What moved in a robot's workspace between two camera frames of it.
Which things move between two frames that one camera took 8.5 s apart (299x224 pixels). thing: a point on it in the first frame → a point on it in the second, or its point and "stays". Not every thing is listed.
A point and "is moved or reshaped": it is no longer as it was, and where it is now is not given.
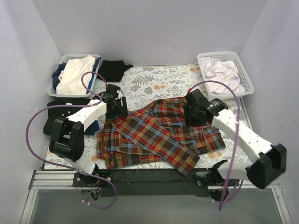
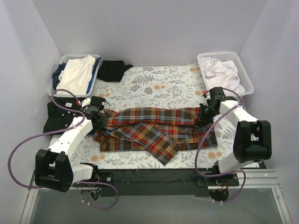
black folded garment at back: x=112 y=70 stays
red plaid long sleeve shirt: x=157 y=134 is moved or reshaped
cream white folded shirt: x=74 y=79 stays
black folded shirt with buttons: x=63 y=112 stays
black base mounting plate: x=151 y=183 stays
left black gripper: x=124 y=106 → x=99 y=119
